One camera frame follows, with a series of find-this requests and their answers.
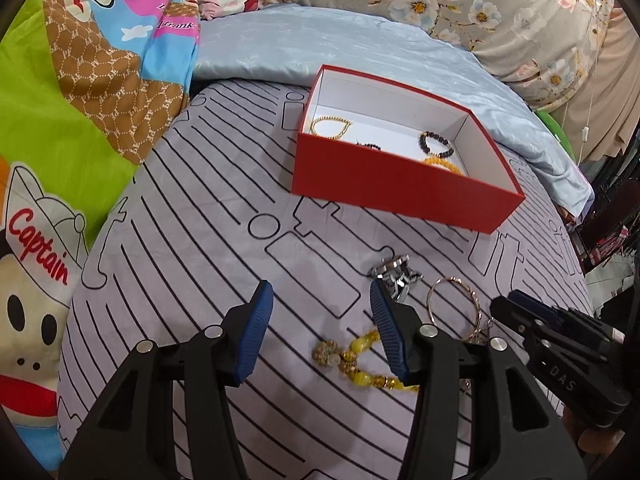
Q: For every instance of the grey floral duvet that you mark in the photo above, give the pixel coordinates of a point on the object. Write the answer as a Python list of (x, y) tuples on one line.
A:
[(542, 49)]

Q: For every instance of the beige curtain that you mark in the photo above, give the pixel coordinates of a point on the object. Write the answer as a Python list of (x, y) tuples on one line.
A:
[(608, 101)]

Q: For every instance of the silver metal watch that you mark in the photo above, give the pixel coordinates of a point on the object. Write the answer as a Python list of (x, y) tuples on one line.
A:
[(397, 276)]

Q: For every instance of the red cardboard box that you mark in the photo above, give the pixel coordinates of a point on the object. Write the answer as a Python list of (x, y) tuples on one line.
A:
[(372, 142)]

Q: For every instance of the light blue quilt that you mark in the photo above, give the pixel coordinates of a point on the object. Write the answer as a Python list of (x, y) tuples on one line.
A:
[(288, 43)]

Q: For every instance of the colourful cartoon monkey blanket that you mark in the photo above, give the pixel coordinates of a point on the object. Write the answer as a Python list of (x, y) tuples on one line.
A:
[(87, 89)]

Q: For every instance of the person's right hand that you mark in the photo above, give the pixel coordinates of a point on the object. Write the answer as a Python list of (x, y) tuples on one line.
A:
[(597, 445)]

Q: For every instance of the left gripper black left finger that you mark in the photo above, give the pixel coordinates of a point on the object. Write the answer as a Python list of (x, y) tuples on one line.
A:
[(129, 432)]

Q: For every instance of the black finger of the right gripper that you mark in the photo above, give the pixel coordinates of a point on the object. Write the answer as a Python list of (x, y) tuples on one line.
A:
[(511, 314), (537, 304)]

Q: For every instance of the green plastic object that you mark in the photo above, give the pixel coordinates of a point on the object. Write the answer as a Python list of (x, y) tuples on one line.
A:
[(556, 130)]

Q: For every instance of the grey line-patterned sheet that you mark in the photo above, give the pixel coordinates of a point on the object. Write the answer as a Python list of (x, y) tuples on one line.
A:
[(210, 213)]

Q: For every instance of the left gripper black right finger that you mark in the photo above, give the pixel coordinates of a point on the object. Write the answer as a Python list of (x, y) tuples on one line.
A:
[(516, 433)]

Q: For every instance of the rose gold bangle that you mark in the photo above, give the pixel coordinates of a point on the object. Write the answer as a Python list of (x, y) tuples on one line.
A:
[(464, 290)]

